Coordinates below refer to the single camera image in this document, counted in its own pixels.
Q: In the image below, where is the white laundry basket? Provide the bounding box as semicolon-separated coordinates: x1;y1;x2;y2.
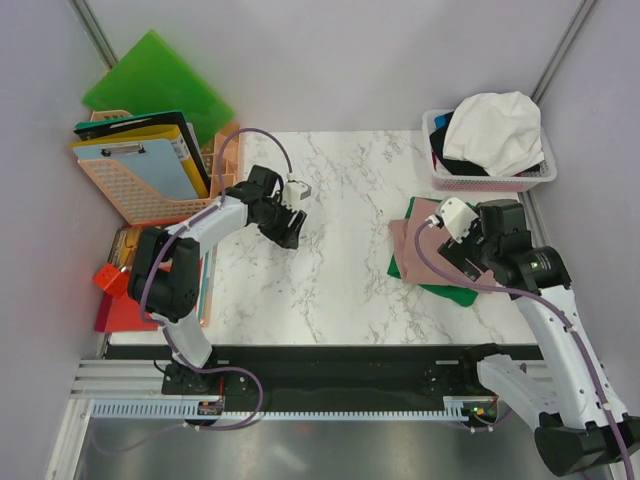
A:
422;109;557;193

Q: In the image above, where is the green plastic folder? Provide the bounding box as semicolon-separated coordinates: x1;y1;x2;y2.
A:
82;30;235;145

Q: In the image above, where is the brown book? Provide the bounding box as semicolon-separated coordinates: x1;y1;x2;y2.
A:
107;226;144;269

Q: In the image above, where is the aluminium frame rail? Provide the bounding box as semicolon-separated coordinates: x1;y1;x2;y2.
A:
69;194;617;401

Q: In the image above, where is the pink file rack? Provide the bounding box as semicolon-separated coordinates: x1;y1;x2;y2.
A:
77;110;212;225

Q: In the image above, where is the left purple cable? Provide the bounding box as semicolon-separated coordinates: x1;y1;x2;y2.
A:
137;128;266;431

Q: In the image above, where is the black folder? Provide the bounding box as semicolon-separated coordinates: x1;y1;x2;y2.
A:
74;110;210;193

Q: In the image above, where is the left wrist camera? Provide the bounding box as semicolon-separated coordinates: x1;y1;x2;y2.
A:
282;180;312;210

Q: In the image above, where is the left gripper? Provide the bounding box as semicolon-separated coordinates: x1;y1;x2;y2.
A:
254;195;307;251

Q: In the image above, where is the teal folder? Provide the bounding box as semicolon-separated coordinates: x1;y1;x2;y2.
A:
196;247;218;328

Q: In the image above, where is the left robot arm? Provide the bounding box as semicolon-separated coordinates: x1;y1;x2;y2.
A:
128;166;312;393

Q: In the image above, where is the red cube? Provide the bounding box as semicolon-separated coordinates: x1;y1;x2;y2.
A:
92;263;130;298

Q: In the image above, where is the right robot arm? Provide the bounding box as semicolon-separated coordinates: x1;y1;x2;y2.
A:
431;197;639;479

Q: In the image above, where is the white t shirt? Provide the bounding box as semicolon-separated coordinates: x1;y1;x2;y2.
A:
443;91;545;177

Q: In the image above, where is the yellow folder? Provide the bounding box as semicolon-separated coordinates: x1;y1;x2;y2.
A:
80;125;209;198

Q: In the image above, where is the white cable duct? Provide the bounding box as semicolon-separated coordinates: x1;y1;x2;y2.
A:
90;396;493;422

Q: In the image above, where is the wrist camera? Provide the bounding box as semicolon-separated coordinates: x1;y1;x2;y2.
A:
435;196;479;243
282;180;312;210

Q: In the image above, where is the blue clipboard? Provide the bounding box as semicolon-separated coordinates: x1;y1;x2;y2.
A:
71;138;199;200

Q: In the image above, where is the black t shirt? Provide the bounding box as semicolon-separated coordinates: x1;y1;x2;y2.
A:
429;124;546;179

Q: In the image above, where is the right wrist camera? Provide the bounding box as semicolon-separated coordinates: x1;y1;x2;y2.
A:
435;196;479;243

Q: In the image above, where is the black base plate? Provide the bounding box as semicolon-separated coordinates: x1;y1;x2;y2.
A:
104;341;546;414

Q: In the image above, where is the pink t shirt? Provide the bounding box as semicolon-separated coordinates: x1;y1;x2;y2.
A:
391;197;469;286

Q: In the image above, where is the red folder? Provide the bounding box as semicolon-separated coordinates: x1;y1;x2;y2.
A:
93;214;216;333

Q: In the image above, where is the orange desk organizer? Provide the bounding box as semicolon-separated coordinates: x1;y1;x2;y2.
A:
200;122;244;198

